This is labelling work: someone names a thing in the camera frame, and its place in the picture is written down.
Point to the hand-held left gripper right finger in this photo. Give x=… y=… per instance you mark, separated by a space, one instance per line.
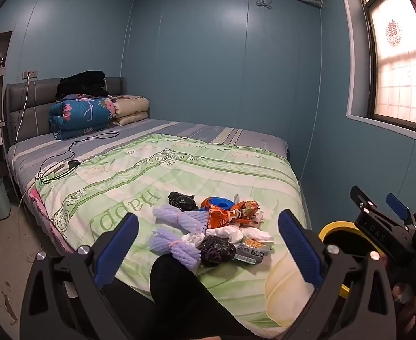
x=300 y=248

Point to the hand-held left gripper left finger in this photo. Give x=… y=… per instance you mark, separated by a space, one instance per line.
x=117 y=246

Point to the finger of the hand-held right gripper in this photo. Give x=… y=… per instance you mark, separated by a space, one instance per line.
x=362 y=198
x=397 y=205

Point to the yellow trash bin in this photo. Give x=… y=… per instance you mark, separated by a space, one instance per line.
x=326 y=232

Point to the purple foam net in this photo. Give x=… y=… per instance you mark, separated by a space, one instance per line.
x=174 y=249
x=181 y=219

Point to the large black plastic bag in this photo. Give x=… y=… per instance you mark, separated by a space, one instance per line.
x=217 y=251

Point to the person's right hand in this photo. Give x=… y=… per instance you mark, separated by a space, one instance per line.
x=411 y=311

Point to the grey snack packet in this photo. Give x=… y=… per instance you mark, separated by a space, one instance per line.
x=252 y=250

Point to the red noodle wrapper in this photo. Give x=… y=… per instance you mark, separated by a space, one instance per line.
x=245 y=208

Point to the white plastic wrap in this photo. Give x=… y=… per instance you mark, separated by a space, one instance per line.
x=194 y=241

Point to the small black plastic bag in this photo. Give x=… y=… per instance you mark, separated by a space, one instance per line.
x=181 y=200

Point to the orange snack wrapper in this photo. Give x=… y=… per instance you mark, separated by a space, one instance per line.
x=222 y=217

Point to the blue plastic bag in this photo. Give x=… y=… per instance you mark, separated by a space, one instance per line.
x=222 y=203

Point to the black charger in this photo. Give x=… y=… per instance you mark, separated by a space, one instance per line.
x=74 y=164

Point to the white power strip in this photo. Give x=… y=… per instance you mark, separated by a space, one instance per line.
x=52 y=168

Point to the green printed quilt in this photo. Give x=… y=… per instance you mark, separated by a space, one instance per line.
x=194 y=170

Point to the brown framed window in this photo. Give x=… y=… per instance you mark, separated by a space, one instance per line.
x=402 y=78

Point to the bed with striped sheet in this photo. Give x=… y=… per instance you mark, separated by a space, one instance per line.
x=165 y=125

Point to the blue floral folded quilt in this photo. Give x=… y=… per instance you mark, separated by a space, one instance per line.
x=84 y=113

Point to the beige folded quilt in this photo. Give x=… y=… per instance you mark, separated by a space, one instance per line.
x=132 y=108

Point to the grey bed headboard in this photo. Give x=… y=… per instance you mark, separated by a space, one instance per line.
x=34 y=106

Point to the black clothes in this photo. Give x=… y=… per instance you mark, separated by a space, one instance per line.
x=84 y=83

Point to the red paper cutout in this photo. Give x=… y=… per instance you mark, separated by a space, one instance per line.
x=393 y=33

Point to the wall socket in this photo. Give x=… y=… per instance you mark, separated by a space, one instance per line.
x=30 y=74

